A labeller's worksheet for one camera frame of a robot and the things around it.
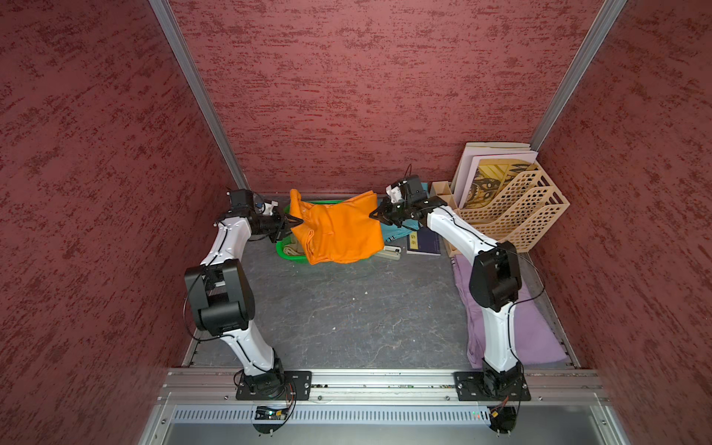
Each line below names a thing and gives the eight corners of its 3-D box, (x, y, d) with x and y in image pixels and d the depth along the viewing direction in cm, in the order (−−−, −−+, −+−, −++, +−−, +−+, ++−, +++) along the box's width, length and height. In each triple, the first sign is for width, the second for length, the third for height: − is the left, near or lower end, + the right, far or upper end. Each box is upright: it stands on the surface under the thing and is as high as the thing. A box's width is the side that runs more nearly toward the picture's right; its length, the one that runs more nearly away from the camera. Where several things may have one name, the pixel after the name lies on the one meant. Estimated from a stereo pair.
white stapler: (376, 259, 102) (376, 256, 101) (376, 248, 106) (376, 245, 104) (401, 260, 102) (401, 257, 101) (399, 248, 106) (400, 245, 104)
